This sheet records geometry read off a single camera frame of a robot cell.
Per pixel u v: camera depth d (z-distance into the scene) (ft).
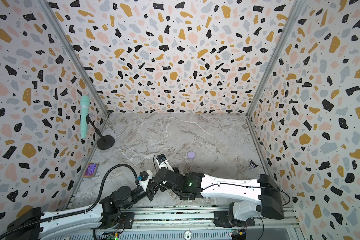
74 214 1.67
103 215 1.86
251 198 1.36
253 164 2.95
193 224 2.40
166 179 1.59
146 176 2.08
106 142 3.39
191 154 3.20
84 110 2.62
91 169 2.94
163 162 1.95
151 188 2.19
